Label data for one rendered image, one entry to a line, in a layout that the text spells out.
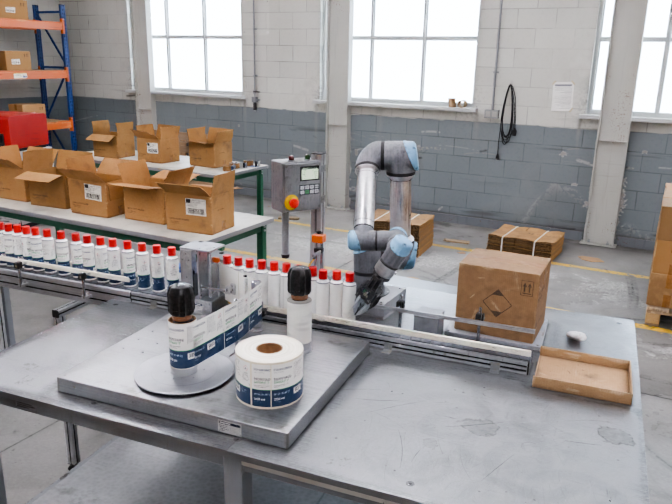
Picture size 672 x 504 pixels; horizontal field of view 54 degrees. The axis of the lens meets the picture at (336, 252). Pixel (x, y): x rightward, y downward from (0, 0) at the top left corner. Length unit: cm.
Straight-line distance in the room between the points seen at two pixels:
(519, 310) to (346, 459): 100
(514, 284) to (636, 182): 511
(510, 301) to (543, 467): 81
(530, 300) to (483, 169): 536
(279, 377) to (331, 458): 27
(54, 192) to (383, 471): 381
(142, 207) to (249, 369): 278
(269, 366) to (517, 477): 72
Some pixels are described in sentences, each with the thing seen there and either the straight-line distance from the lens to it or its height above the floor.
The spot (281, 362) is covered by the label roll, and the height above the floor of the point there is 102.
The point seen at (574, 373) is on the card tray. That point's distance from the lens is 243.
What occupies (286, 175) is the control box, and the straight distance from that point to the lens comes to 247.
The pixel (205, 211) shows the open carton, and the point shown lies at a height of 93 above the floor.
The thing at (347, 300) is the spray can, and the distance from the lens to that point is 247.
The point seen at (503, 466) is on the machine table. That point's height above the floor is 83.
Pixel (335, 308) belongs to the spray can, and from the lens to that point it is 250.
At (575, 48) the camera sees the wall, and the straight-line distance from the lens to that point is 752.
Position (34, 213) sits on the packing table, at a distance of 503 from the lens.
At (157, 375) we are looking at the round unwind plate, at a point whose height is 89.
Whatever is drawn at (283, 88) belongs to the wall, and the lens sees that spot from 883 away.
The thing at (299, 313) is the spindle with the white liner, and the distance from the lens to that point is 222.
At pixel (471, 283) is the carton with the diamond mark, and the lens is 254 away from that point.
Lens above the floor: 185
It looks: 16 degrees down
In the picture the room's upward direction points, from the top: 1 degrees clockwise
